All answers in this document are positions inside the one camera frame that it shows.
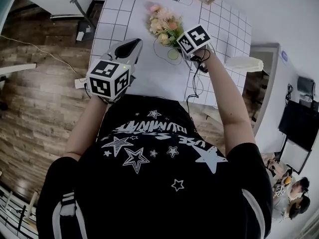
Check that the pink and cream flowers bouquet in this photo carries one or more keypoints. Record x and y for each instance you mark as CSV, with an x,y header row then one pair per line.
x,y
162,24

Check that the person's left forearm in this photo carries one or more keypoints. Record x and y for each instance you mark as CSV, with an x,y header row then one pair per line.
x,y
84,128

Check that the person's black star t-shirt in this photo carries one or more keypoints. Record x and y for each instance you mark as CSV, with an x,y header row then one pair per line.
x,y
154,195

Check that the person's right forearm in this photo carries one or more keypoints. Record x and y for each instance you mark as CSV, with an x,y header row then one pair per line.
x,y
229,103

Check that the white ribbed vase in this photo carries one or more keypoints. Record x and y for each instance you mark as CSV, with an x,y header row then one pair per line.
x,y
244,63

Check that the grey metal stand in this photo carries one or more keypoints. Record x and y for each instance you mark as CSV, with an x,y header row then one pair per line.
x,y
80,7

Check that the black computer monitor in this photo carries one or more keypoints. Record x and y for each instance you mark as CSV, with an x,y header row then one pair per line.
x,y
299,123

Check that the long white desk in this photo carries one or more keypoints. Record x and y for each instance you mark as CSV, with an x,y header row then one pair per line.
x,y
280,88

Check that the white packet blue label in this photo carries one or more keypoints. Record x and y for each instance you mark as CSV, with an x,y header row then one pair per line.
x,y
284,56

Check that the black framed white monitor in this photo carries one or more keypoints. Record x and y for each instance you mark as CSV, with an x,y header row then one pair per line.
x,y
296,156

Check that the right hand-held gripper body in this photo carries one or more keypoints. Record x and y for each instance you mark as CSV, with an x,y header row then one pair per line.
x,y
194,40

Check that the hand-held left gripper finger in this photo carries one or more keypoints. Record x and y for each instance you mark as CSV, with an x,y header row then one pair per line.
x,y
124,43
138,53

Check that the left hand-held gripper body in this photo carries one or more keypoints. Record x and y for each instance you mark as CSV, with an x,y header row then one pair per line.
x,y
107,76

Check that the white metal rack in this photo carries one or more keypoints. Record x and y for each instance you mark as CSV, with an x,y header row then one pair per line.
x,y
15,215

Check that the black pouch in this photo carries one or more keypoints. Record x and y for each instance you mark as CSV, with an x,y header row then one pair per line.
x,y
306,84

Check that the white checked cloth table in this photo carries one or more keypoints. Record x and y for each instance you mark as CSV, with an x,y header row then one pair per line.
x,y
149,81

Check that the white power strip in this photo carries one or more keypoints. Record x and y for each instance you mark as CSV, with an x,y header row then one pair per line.
x,y
80,83

